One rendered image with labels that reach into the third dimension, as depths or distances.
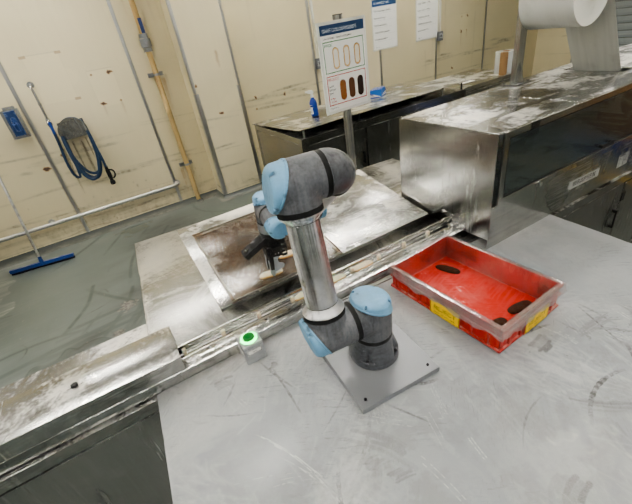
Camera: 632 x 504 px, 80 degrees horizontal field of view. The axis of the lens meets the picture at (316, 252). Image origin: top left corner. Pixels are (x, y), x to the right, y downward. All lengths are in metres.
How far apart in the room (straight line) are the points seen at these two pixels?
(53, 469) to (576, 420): 1.44
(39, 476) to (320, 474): 0.84
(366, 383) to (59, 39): 4.33
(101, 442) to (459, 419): 1.05
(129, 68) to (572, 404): 4.60
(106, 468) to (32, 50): 3.99
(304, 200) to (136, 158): 4.13
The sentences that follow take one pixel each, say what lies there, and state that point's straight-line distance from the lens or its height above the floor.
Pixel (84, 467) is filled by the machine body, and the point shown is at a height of 0.69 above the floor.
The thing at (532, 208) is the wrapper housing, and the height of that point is 0.91.
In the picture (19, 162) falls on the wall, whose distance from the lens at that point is 4.90.
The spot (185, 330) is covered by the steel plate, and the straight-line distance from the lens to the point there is 1.54.
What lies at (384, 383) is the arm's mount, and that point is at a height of 0.84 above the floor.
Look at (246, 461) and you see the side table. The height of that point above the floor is 0.82.
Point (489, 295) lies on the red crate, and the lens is 1.48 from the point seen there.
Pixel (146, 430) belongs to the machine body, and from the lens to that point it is 1.45.
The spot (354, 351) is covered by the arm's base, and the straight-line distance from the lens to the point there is 1.17.
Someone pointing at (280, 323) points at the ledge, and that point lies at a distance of 1.35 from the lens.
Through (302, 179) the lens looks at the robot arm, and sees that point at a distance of 0.84.
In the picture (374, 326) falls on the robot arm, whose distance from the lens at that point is 1.05.
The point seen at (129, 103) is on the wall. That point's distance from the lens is 4.81.
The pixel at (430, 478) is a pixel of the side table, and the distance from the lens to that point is 1.03.
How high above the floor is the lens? 1.74
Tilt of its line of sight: 31 degrees down
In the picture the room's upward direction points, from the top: 10 degrees counter-clockwise
